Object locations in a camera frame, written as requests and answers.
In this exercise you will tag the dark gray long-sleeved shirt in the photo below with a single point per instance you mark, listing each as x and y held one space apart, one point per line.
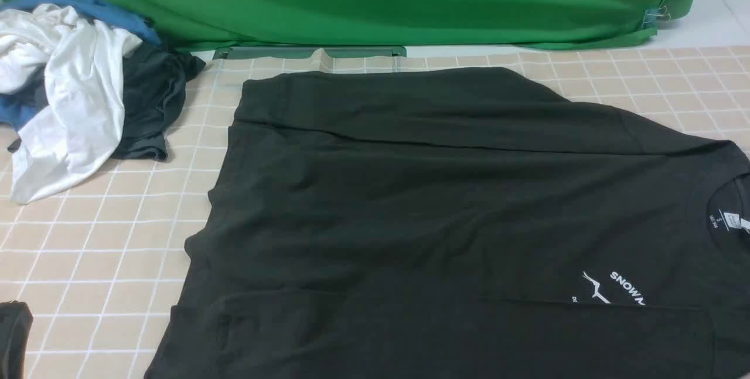
464 223

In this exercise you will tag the white crumpled shirt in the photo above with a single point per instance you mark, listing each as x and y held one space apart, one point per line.
82 122

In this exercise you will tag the gray-green metal bar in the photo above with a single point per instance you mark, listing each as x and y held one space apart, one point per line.
303 52

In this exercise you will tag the dark gray crumpled garment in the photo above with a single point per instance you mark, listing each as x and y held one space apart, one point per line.
155 83

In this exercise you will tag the beige checkered tablecloth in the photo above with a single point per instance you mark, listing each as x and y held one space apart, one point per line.
101 265

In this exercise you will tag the metal binder clip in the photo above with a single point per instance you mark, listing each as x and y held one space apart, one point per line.
653 17

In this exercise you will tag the blue crumpled garment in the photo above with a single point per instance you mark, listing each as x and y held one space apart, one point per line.
99 13

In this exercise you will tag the black object at edge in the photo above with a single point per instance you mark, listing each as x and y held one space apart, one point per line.
16 320

